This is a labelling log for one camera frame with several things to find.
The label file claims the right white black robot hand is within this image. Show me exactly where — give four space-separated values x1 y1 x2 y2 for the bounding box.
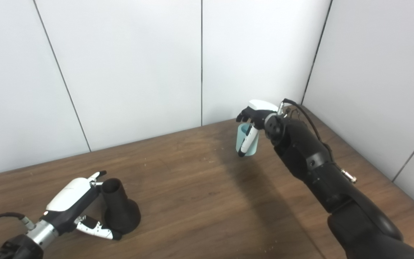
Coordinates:
236 100 279 158

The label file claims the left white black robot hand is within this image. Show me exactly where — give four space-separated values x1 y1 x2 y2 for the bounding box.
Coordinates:
40 171 123 241

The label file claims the light-blue hose piece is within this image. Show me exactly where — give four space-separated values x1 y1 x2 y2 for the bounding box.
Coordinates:
236 123 261 156

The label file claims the black flared nozzle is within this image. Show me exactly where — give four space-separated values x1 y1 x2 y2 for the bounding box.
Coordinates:
101 178 142 235

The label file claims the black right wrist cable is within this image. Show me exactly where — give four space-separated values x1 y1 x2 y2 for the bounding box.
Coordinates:
277 98 334 162

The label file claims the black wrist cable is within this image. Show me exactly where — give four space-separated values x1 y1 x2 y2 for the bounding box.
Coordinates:
0 212 36 234
277 98 334 162

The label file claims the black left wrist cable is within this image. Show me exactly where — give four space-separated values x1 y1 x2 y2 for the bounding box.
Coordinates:
0 212 36 234

